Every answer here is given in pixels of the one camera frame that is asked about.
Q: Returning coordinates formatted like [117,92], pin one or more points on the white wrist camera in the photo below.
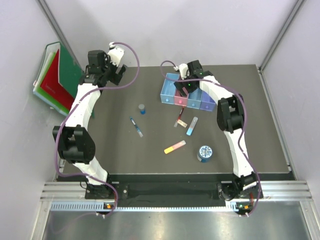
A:
[115,54]
[182,69]

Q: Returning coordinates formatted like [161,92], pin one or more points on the light blue drawer bin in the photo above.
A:
[168,90]

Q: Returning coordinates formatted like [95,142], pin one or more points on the red pen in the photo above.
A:
[179,116]

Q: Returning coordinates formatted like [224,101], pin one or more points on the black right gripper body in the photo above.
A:
[187,86]

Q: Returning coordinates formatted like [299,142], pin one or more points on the small beige eraser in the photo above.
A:
[182,123]

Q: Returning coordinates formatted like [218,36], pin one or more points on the pink drawer bin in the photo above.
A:
[181,100]

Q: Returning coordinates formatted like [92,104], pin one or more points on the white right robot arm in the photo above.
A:
[231,119]

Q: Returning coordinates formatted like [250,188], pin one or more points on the grey blue glue bottle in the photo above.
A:
[142,109]

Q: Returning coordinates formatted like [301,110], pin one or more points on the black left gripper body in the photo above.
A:
[110,72]

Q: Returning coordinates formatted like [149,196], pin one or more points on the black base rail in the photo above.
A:
[168,190]

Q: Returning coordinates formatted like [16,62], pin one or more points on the green folder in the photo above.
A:
[69,75]

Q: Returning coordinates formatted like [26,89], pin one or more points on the blue pen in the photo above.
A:
[136,127]

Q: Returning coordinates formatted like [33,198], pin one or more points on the round blue tape tin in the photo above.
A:
[204,154]

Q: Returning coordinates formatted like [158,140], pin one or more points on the orange pink highlighter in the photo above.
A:
[175,147]

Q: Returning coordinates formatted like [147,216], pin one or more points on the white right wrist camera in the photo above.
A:
[182,69]

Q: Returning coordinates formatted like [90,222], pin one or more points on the red folder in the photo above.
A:
[59,98]

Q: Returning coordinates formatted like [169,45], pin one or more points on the purple drawer bin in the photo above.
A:
[207,103]

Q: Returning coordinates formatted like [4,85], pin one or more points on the slotted cable duct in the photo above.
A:
[91,206]

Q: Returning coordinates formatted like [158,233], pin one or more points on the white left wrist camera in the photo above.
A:
[115,54]

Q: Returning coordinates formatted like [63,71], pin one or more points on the blue white highlighter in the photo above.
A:
[192,126]

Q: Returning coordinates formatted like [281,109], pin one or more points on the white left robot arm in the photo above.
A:
[75,144]

